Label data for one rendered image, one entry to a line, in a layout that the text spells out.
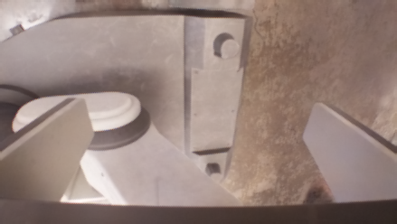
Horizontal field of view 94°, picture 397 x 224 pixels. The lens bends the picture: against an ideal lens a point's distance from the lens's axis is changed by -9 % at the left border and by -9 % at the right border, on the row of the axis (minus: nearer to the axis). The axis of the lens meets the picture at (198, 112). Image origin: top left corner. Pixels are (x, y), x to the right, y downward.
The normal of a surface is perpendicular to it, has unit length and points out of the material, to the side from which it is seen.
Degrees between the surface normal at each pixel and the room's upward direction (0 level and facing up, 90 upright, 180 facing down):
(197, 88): 0
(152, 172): 90
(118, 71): 0
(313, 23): 0
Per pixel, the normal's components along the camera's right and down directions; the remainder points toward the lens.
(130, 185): 0.04, -0.86
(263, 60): 0.21, 0.51
